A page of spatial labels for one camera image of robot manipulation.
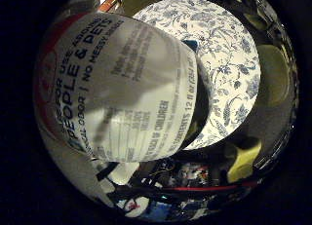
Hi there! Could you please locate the yellow-green chair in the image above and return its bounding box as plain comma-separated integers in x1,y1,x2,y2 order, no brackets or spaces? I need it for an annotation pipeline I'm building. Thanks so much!
256,44,291,106

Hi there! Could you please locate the dark teal cloth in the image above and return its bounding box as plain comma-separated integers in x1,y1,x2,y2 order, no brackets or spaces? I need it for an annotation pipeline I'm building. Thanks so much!
181,39,199,53

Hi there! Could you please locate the white insect killer spray bottle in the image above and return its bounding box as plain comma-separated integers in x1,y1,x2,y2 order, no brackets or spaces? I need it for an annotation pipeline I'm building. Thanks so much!
32,11,213,164

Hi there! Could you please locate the blue floral patterned plate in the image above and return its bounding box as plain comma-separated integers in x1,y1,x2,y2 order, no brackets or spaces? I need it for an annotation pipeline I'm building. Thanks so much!
133,0,261,151

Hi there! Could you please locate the red cable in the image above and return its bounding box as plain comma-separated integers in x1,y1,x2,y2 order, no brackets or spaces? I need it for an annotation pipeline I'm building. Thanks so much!
162,180,259,193

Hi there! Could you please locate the yellow round object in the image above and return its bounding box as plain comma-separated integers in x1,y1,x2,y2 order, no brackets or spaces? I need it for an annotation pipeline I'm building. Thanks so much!
226,140,263,184

